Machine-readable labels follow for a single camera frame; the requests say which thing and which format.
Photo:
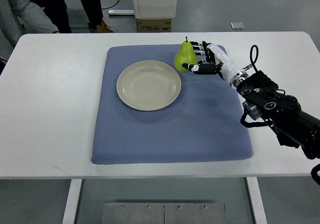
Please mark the person in dark trousers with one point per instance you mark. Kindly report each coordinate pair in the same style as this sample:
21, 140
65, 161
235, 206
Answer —
65, 13

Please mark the beige round plate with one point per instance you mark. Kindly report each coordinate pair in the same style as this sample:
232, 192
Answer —
148, 85

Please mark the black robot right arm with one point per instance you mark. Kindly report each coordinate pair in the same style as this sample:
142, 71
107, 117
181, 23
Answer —
267, 105

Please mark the cardboard box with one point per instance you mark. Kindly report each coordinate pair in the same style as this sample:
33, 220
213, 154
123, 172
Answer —
153, 25

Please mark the white table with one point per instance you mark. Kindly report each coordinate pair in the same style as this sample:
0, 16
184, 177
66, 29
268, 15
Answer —
50, 92

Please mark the blue quilted mat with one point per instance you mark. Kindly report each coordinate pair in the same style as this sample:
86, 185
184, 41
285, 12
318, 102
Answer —
201, 125

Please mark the metal base plate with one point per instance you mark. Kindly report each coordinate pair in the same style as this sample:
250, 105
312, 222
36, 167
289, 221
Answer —
164, 213

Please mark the tan boot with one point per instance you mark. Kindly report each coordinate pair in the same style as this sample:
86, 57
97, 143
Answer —
102, 28

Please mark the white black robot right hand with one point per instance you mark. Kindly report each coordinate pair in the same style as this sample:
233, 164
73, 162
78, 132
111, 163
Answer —
214, 60

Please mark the green pear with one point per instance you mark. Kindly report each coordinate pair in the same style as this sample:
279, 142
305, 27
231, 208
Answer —
186, 55

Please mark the person in grey hoodie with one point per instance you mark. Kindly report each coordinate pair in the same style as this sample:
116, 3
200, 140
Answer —
13, 10

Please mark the white cabinet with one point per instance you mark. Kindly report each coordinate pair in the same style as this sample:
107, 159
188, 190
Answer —
148, 9

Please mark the small grey floor plate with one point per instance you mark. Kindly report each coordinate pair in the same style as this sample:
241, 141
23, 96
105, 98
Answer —
237, 26

